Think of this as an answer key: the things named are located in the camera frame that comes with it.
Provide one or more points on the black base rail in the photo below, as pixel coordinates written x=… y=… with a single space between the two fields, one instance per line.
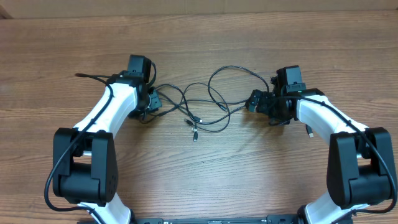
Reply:
x=214 y=220

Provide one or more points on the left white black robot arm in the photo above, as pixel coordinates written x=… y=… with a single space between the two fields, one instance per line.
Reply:
x=85 y=170

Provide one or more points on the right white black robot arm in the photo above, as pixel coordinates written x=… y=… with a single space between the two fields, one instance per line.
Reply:
x=361 y=174

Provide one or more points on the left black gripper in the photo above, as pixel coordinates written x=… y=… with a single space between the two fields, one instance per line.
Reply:
x=156 y=102

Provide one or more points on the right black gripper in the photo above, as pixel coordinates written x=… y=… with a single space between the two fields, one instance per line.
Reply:
x=256 y=101

